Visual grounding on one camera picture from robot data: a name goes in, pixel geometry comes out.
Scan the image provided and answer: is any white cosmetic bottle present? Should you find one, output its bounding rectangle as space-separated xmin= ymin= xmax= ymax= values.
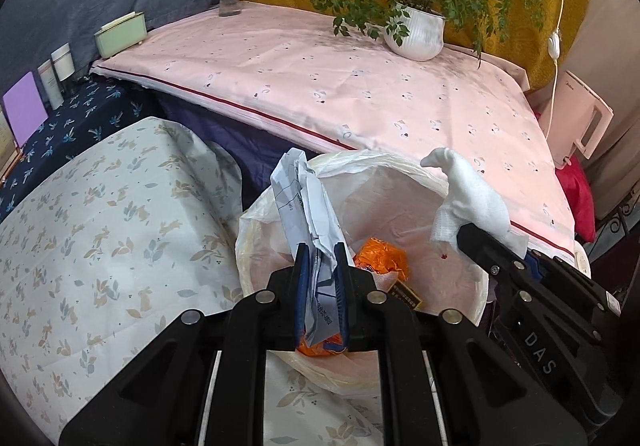
xmin=37 ymin=60 xmax=65 ymax=109

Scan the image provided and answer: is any pink printed cloth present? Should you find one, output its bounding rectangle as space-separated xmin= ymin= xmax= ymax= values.
xmin=90 ymin=0 xmax=576 ymax=251

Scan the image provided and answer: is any navy floral cloth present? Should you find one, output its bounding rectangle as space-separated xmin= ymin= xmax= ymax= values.
xmin=0 ymin=76 xmax=151 ymax=221

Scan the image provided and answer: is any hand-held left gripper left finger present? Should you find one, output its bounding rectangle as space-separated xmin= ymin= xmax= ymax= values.
xmin=59 ymin=242 xmax=313 ymax=446

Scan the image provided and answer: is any dark purple cloth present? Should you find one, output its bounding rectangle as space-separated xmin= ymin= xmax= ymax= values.
xmin=152 ymin=93 xmax=313 ymax=211

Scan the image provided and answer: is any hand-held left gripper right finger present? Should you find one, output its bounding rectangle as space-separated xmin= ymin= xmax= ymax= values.
xmin=334 ymin=242 xmax=586 ymax=446

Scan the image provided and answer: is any white cable with switch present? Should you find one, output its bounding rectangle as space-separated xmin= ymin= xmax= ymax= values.
xmin=542 ymin=0 xmax=568 ymax=147

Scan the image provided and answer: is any printed white paper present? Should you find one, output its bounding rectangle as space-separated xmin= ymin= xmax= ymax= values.
xmin=270 ymin=150 xmax=351 ymax=352

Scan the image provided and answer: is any orange plastic wrapper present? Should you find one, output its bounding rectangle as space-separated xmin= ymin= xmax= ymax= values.
xmin=296 ymin=332 xmax=349 ymax=358
xmin=354 ymin=237 xmax=410 ymax=284

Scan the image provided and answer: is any red cloth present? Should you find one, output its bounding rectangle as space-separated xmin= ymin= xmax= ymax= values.
xmin=555 ymin=158 xmax=597 ymax=244

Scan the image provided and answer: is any white tissue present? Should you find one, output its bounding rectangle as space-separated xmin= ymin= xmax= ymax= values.
xmin=420 ymin=148 xmax=530 ymax=259

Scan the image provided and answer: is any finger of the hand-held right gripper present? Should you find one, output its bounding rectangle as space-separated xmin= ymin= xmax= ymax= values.
xmin=525 ymin=250 xmax=621 ymax=323
xmin=456 ymin=223 xmax=540 ymax=313

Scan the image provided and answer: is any green tin box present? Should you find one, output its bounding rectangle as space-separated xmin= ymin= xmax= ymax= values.
xmin=94 ymin=12 xmax=148 ymax=59

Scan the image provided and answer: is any cream book box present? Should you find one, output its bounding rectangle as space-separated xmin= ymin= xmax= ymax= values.
xmin=0 ymin=106 xmax=23 ymax=187

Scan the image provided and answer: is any purple card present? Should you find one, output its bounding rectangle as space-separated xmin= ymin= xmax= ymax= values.
xmin=2 ymin=76 xmax=49 ymax=149

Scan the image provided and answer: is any round bin with plastic liner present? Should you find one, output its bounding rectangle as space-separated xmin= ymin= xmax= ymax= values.
xmin=235 ymin=149 xmax=490 ymax=397

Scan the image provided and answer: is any gold box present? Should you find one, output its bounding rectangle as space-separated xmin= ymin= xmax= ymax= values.
xmin=390 ymin=278 xmax=426 ymax=311

